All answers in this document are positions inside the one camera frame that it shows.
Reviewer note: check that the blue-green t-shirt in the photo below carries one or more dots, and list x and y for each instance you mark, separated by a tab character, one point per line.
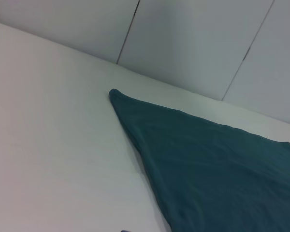
207	169

